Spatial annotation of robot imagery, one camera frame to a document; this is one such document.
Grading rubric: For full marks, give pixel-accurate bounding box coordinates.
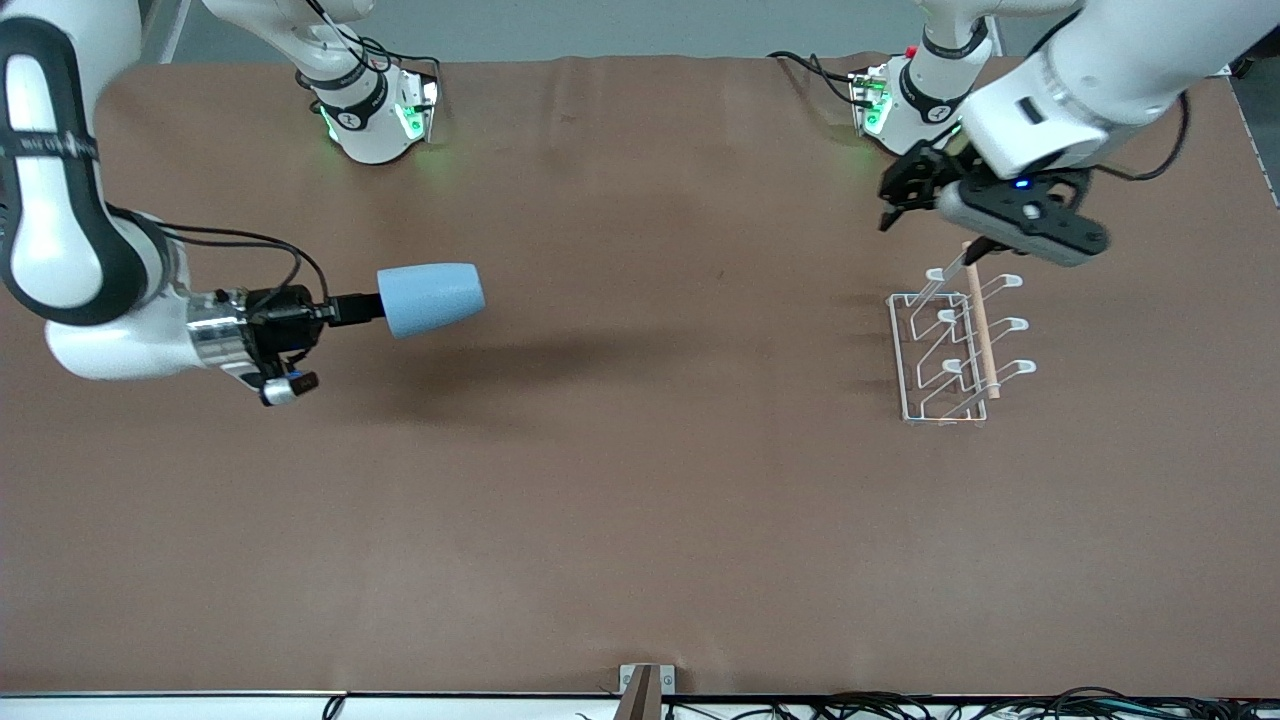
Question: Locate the light blue plastic cup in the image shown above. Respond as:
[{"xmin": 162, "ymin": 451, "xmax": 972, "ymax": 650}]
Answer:
[{"xmin": 377, "ymin": 262, "xmax": 487, "ymax": 340}]

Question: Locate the grey metal bracket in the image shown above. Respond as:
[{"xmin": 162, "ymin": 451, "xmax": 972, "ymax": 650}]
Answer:
[{"xmin": 618, "ymin": 663, "xmax": 677, "ymax": 698}]

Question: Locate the white table edge rail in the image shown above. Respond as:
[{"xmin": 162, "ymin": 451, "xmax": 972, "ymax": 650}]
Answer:
[{"xmin": 0, "ymin": 690, "xmax": 1280, "ymax": 720}]

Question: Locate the brown table cover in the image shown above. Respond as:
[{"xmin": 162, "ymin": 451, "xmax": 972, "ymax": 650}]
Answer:
[{"xmin": 0, "ymin": 52, "xmax": 1280, "ymax": 698}]

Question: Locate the black right base cable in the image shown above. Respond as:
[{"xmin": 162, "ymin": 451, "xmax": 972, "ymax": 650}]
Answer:
[{"xmin": 298, "ymin": 0, "xmax": 443, "ymax": 101}]

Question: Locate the aluminium frame profile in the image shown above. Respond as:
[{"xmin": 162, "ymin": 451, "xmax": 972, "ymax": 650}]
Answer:
[{"xmin": 140, "ymin": 0, "xmax": 193, "ymax": 66}]

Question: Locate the white wire cup holder rack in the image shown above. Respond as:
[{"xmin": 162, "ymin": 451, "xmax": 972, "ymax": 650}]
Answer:
[{"xmin": 886, "ymin": 240, "xmax": 1038, "ymax": 428}]

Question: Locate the brown support bar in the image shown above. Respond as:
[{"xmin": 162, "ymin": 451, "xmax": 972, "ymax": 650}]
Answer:
[{"xmin": 612, "ymin": 665, "xmax": 663, "ymax": 720}]

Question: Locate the black cable bundle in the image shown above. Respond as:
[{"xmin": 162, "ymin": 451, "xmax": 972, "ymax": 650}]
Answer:
[{"xmin": 662, "ymin": 686, "xmax": 1280, "ymax": 720}]

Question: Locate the black base cable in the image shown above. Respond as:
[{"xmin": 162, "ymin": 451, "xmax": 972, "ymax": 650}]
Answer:
[
  {"xmin": 768, "ymin": 50, "xmax": 863, "ymax": 107},
  {"xmin": 298, "ymin": 0, "xmax": 443, "ymax": 101}
]

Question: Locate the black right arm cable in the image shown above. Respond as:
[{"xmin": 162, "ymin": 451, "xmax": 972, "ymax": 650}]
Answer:
[{"xmin": 105, "ymin": 205, "xmax": 331, "ymax": 301}]

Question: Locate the black left base cable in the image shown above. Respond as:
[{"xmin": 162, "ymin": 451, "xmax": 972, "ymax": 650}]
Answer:
[{"xmin": 768, "ymin": 50, "xmax": 863, "ymax": 107}]

